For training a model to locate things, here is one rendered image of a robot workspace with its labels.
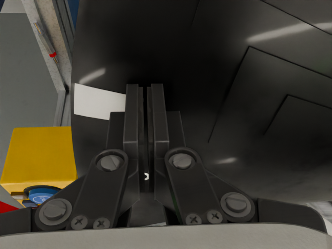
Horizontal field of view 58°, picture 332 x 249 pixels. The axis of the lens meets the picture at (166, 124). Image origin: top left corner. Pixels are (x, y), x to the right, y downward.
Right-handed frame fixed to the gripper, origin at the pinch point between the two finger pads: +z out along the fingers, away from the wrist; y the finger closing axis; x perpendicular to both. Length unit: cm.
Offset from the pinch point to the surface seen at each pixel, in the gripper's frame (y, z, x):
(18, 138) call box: -18.0, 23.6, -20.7
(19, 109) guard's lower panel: -44, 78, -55
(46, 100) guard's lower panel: -35, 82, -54
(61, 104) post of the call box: -15.0, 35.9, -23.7
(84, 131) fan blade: -3.1, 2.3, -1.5
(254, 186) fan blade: 6.7, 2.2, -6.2
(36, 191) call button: -14.7, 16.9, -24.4
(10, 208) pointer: -7.2, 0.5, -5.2
